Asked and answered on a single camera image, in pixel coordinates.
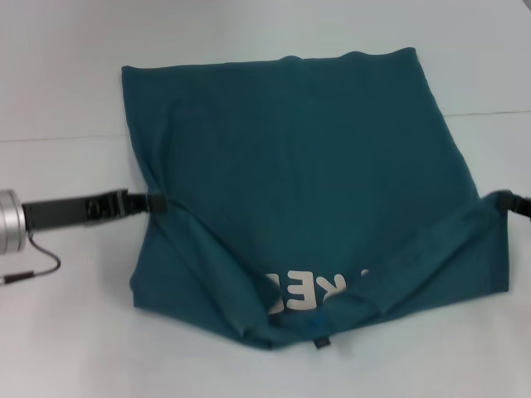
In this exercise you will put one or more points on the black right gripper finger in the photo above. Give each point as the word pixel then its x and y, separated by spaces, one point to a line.
pixel 514 198
pixel 516 209

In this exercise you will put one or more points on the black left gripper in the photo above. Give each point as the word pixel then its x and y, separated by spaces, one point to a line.
pixel 62 211

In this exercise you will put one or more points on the teal T-shirt with FREE print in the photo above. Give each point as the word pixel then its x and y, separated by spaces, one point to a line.
pixel 290 166

